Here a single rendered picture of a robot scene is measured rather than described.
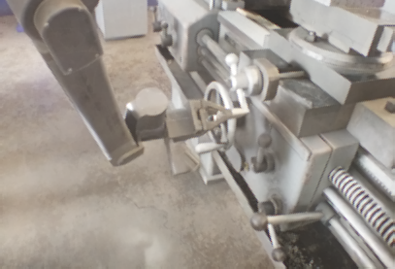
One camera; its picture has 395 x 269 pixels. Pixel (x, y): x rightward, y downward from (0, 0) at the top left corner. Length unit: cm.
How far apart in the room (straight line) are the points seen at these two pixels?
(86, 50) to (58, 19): 4
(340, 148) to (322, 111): 9
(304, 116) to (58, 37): 50
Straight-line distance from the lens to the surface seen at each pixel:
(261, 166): 77
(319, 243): 102
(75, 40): 26
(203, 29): 138
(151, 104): 53
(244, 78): 69
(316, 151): 66
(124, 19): 330
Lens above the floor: 119
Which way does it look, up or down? 35 degrees down
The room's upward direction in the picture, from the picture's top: 4 degrees clockwise
